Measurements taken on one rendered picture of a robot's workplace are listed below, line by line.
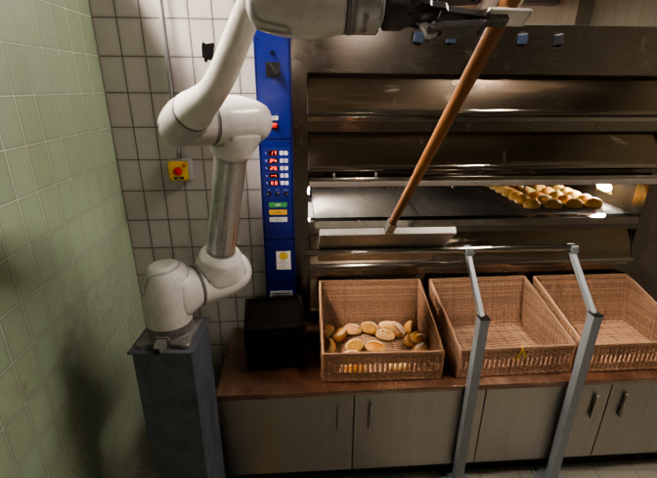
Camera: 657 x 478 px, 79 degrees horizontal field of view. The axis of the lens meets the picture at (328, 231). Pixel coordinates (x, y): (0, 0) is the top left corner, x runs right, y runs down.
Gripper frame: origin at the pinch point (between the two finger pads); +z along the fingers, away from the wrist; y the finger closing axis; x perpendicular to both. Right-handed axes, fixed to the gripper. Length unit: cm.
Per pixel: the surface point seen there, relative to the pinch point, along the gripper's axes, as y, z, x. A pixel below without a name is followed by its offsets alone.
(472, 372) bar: 54, 38, -130
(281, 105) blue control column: -62, -43, -104
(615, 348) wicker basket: 46, 110, -137
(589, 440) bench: 87, 106, -166
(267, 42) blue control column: -82, -48, -87
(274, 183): -35, -47, -128
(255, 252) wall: -8, -58, -155
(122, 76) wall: -72, -112, -99
